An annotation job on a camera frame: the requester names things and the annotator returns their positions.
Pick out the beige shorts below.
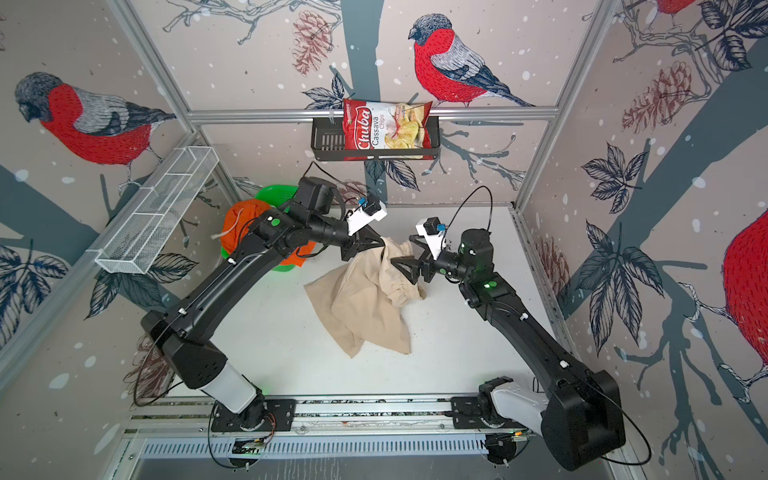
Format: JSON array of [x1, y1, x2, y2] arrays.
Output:
[[305, 237, 426, 358]]

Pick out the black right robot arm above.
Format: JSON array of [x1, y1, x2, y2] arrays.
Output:
[[391, 217, 626, 471]]

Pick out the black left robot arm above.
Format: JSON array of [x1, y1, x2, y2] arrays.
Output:
[[141, 177, 387, 427]]

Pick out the orange shorts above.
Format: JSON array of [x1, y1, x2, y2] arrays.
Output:
[[212, 199, 316, 272]]

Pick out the green plastic basket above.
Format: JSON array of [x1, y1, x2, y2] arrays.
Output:
[[212, 185, 298, 260]]

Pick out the red cassava chips bag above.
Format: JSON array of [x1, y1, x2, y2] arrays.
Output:
[[342, 99, 432, 151]]

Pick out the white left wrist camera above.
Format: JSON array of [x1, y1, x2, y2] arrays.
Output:
[[346, 198, 387, 236]]

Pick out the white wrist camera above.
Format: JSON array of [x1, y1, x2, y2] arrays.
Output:
[[346, 198, 387, 236], [416, 217, 447, 260]]

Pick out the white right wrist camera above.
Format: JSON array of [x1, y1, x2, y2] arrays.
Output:
[[416, 217, 447, 260]]

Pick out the black wall basket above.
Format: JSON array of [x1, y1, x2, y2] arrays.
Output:
[[310, 116, 441, 161]]

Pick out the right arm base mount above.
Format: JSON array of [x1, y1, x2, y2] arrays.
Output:
[[447, 376, 527, 430]]

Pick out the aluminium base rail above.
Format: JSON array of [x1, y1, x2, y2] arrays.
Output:
[[119, 396, 537, 469]]

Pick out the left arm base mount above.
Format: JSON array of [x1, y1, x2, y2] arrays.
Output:
[[210, 398, 297, 433]]

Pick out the white wire mesh shelf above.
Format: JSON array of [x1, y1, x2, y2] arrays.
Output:
[[95, 146, 219, 274]]

